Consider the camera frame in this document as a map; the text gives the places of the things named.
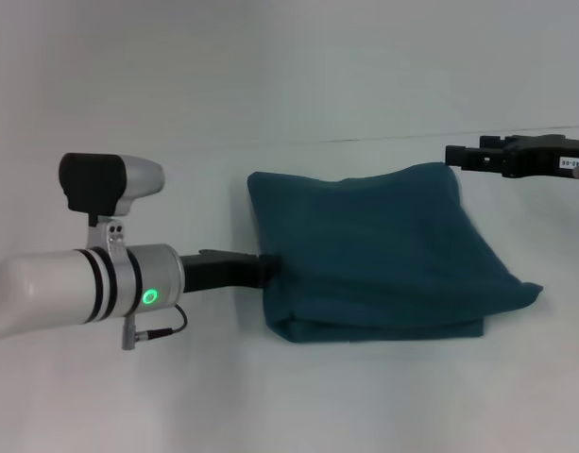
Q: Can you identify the teal blue shirt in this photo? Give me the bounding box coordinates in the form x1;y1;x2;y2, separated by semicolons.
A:
247;161;544;345

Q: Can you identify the silver left wrist depth camera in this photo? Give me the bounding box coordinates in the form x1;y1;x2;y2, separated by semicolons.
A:
59;152;166;218

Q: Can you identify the silver left camera mount bracket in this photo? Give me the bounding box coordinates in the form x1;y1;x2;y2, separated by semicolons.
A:
85;214;128;260

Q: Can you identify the left gripper cable with plugs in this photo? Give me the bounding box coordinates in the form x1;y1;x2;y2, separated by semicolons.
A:
121;303;189;352

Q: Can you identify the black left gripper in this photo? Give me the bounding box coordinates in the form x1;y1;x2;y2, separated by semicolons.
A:
179;248;281;294

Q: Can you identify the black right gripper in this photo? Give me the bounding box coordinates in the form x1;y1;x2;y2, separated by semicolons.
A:
444;133;579;180

